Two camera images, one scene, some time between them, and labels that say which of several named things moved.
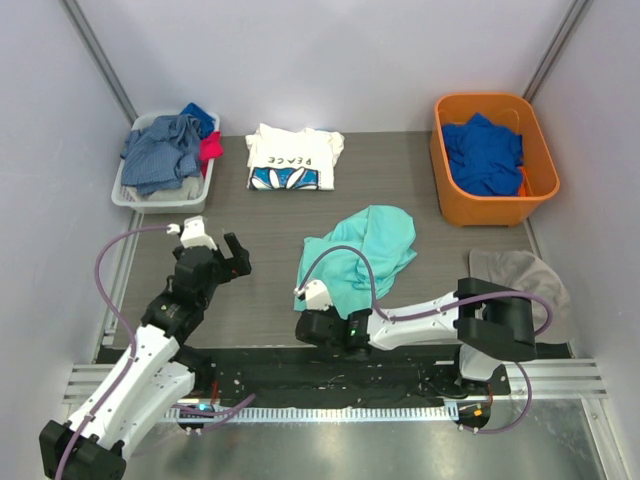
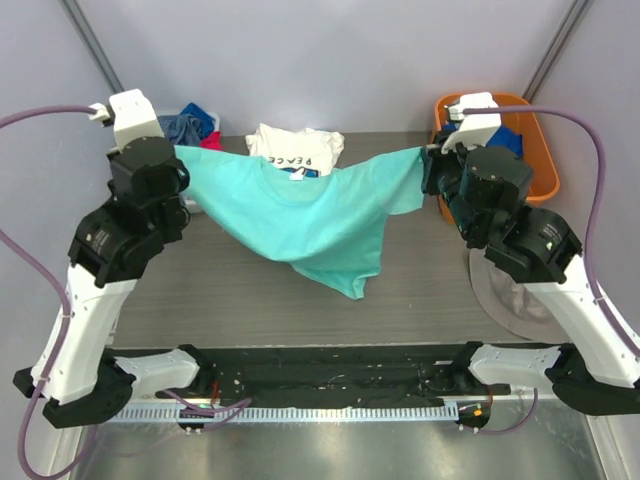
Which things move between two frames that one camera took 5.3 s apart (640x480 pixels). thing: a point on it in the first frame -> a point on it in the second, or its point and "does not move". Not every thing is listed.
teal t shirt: x=383 y=234 -> x=325 y=223
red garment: x=210 y=147 does not move
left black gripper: x=226 y=262 -> x=179 y=176
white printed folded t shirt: x=281 y=159 does not move
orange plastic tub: x=514 y=113 does not move
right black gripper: x=310 y=328 -> x=432 y=170
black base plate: x=329 y=375 does not move
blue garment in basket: x=206 y=121 does not move
